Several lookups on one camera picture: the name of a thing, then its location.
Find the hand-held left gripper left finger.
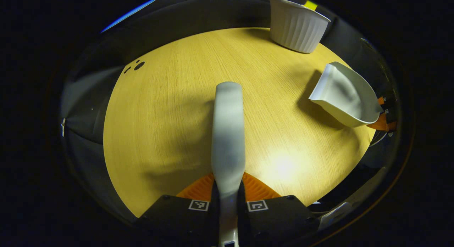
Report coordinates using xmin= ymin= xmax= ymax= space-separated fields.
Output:
xmin=136 ymin=172 xmax=219 ymax=247

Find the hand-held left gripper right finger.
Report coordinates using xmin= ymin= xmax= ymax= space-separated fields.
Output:
xmin=238 ymin=172 xmax=320 ymax=247

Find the grey plastic dustpan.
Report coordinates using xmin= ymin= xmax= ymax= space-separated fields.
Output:
xmin=308 ymin=61 xmax=384 ymax=128

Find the small grey broom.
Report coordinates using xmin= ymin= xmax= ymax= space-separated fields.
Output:
xmin=211 ymin=82 xmax=246 ymax=247

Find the white ribbed garbage bin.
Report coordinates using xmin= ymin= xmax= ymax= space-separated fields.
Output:
xmin=268 ymin=0 xmax=331 ymax=54

